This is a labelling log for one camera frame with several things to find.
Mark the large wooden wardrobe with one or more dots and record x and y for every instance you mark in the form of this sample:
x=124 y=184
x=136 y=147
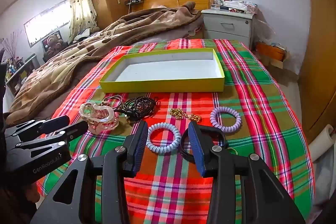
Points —
x=320 y=56

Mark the dry branch decoration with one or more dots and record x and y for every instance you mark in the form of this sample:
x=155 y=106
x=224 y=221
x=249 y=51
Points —
x=10 y=43

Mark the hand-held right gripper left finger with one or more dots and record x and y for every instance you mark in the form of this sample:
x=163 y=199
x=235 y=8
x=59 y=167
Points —
x=139 y=145

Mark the clear glass cup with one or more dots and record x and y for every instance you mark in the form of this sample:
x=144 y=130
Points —
x=214 y=3

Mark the orange box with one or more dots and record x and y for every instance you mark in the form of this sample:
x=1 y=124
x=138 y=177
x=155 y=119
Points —
x=270 y=52

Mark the brown teddy bear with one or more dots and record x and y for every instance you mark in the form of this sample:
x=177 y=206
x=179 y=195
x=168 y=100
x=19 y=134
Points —
x=53 y=44

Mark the pile of nightstand clutter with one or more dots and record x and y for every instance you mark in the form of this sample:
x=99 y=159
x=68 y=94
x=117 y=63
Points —
x=239 y=6

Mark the red green plaid cloth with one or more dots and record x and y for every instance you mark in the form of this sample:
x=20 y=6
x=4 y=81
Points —
x=170 y=187

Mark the brown patterned blanket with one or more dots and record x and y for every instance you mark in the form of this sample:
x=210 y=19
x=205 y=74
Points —
x=78 y=56

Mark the black wristband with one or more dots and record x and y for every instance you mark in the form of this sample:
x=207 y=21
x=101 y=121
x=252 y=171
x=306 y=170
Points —
x=182 y=147

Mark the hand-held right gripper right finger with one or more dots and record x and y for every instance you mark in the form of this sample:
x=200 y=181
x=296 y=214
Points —
x=198 y=145

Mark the yellow-green shallow cardboard box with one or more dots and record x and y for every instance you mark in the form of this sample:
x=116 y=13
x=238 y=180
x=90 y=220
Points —
x=168 y=69

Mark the window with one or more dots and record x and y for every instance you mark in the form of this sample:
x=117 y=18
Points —
x=47 y=22

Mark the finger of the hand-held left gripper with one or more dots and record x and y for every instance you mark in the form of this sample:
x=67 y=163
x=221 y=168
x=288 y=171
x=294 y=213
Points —
x=77 y=130
x=59 y=121

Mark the dotted curtain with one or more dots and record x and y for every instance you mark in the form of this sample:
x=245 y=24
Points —
x=81 y=8

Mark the shelf with bottles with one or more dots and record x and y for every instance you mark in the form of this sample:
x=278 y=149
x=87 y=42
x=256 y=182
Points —
x=18 y=74

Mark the clear pink hair claw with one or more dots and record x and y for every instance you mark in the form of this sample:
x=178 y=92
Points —
x=98 y=116

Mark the white foam tube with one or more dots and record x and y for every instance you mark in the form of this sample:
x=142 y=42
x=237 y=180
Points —
x=323 y=140

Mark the white nightstand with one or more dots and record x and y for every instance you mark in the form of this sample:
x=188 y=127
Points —
x=225 y=27

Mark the grey hair elastics gold beads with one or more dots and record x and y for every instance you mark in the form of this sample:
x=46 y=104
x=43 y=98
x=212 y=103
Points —
x=118 y=100

